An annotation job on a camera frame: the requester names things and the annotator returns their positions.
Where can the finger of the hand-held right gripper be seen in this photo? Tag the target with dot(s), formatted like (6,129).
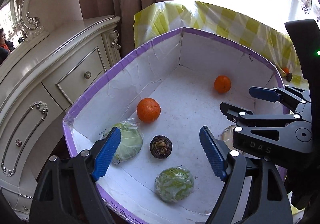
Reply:
(240,114)
(261,93)

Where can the cream ornate dresser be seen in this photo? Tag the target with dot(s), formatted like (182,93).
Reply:
(50,69)

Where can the plastic-wrapped green cabbage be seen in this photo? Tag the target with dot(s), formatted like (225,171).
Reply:
(174,184)
(130,141)

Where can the cream ornate mirror frame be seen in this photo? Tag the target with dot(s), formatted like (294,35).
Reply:
(31,18)

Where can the large orange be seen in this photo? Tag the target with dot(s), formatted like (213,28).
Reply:
(148,110)

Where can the round metal drawer knob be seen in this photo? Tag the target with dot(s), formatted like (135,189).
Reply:
(87,75)

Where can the small orange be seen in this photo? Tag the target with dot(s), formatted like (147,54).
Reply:
(285,70)
(222,84)

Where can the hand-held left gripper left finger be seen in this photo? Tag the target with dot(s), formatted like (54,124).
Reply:
(107,154)

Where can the dark brown mangosteen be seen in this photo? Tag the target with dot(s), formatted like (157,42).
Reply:
(160,147)
(289,77)

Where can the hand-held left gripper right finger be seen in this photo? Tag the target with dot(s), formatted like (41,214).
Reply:
(212,154)

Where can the purple cardboard box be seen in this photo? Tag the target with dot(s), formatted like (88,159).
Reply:
(190,104)

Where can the yellow checked tablecloth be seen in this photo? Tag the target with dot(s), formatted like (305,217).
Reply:
(225,19)

